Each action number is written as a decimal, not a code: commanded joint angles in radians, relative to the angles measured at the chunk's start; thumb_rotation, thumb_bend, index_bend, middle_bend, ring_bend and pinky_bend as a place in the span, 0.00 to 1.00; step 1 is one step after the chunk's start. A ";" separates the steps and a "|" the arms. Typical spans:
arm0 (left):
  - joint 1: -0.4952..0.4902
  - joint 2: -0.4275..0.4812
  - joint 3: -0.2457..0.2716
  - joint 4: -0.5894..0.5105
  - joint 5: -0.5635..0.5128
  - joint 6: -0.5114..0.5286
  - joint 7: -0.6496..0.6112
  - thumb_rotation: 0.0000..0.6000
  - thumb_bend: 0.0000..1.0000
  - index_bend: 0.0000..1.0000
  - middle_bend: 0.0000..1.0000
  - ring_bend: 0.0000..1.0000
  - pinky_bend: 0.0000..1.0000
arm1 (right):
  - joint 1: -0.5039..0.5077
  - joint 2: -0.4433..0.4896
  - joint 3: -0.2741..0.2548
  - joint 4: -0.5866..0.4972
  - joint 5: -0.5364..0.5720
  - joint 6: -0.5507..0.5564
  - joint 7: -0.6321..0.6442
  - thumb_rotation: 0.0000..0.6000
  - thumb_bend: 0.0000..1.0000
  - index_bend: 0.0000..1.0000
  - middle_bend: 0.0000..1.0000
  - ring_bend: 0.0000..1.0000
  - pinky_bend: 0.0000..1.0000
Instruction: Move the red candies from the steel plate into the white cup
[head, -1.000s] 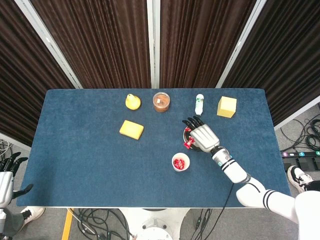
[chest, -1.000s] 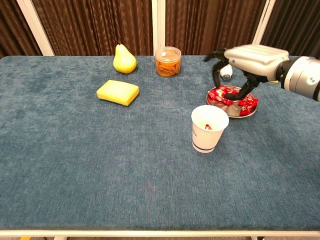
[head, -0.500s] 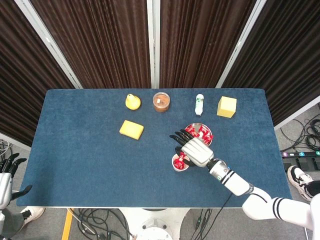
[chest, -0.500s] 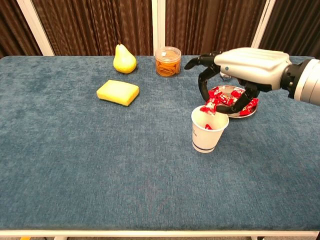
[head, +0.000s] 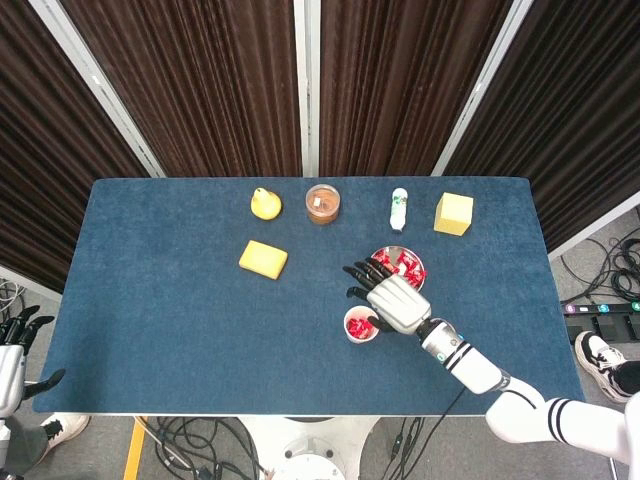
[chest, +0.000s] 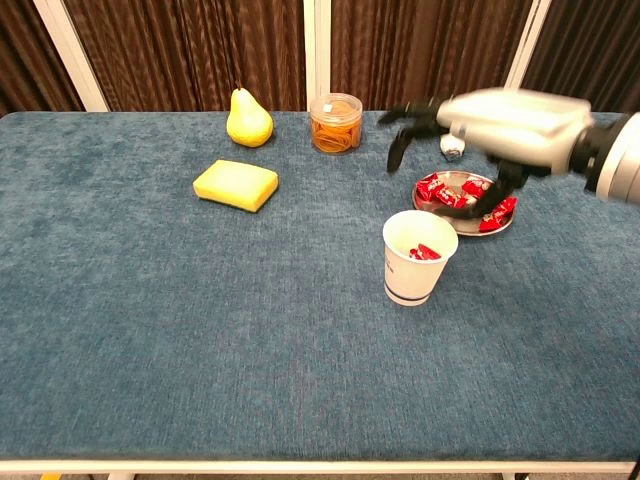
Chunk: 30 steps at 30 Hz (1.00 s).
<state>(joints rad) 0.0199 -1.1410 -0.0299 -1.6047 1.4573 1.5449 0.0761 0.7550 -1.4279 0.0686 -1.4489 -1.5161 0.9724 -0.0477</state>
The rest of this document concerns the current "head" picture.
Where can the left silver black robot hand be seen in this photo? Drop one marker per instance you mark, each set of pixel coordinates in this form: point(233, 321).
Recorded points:
point(10, 370)

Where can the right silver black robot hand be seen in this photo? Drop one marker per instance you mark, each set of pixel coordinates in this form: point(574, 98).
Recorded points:
point(397, 305)

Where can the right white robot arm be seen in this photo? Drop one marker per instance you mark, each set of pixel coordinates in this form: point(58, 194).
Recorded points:
point(475, 367)

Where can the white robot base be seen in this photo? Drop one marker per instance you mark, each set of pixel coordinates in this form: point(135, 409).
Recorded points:
point(310, 445)

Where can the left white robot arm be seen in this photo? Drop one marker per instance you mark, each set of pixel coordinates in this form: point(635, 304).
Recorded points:
point(3, 430)

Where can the white paper cup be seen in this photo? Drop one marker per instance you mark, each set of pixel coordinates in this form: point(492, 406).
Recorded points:
point(361, 341)

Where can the silver metal plate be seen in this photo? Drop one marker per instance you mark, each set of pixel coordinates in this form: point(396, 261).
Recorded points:
point(395, 250)

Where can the grey trouser leg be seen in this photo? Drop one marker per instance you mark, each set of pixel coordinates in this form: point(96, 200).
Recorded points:
point(25, 445)

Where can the small white bottle green label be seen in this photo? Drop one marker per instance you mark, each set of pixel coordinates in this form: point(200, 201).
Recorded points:
point(398, 210)

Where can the yellow cube block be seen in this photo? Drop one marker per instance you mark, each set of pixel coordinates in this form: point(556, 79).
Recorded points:
point(452, 214)

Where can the clear jar of rubber bands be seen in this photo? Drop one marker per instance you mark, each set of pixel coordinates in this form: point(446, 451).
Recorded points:
point(323, 204)

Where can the flat yellow sponge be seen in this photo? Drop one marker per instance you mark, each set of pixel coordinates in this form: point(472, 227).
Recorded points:
point(263, 259)

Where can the yellow floor tape strip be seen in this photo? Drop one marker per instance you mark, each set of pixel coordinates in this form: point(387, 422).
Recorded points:
point(134, 450)

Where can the yellow pear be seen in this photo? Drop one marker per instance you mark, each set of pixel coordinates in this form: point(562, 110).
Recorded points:
point(265, 205)

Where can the blue tablecloth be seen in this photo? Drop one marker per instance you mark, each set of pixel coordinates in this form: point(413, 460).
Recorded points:
point(175, 325)

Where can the black power strip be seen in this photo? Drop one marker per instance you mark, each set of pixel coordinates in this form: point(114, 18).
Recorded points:
point(600, 307)

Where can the white black sneaker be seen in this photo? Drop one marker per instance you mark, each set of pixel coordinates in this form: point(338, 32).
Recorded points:
point(600, 362)

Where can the black foot pedal box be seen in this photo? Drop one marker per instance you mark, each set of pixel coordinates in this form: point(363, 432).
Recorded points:
point(607, 327)

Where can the brown curtain panel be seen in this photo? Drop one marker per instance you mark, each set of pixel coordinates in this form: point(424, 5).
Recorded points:
point(400, 85)
point(50, 150)
point(575, 125)
point(200, 85)

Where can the black trouser leg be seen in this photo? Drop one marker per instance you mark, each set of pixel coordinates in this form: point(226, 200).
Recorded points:
point(629, 377)

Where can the white screen base rail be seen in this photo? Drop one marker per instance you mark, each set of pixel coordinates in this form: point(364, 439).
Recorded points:
point(30, 282)
point(595, 225)

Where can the white table frame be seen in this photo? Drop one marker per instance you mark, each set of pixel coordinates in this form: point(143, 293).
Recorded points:
point(225, 415)

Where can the white screen frame post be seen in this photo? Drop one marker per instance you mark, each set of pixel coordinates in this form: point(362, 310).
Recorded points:
point(307, 85)
point(480, 85)
point(95, 80)

